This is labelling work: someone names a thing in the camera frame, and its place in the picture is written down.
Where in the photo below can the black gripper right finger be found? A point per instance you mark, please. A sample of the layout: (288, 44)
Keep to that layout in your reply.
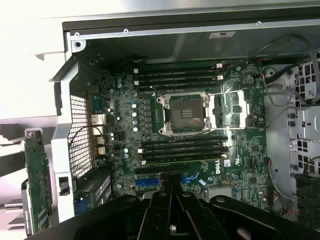
(195, 220)

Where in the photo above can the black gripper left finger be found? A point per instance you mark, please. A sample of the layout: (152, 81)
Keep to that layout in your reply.
(155, 215)

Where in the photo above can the blue expansion slot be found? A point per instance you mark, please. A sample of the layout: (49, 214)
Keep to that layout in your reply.
(147, 182)

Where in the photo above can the silver chipset heatsink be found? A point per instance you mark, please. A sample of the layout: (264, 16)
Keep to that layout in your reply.
(220, 193)

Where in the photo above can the black expansion slot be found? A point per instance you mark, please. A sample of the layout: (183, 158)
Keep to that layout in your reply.
(150, 170)

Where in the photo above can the black RAM slot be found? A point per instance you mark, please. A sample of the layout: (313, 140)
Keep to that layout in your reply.
(185, 146)
(175, 87)
(180, 67)
(185, 139)
(175, 73)
(175, 80)
(185, 152)

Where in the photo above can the green motherboard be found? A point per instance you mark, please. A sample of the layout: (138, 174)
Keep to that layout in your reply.
(250, 150)

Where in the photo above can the thin metal locking lever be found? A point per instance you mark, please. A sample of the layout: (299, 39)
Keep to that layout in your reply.
(225, 93)
(237, 128)

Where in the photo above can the silver CPU socket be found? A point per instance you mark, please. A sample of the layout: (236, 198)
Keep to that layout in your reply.
(186, 112)

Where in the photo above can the silver socket cover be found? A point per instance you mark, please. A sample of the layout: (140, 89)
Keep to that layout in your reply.
(242, 100)

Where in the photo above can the silver metal disk bay cage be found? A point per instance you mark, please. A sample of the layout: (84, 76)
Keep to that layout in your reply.
(280, 120)

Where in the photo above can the round coin cell battery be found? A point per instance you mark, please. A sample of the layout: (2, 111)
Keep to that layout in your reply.
(246, 80)

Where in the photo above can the grey plastic parts rack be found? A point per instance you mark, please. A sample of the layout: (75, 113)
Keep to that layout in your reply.
(11, 160)

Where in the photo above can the black and silver PC case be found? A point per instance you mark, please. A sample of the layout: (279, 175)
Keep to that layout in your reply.
(175, 47)

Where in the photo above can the white sticker label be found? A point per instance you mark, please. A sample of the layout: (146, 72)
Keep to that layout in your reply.
(221, 34)

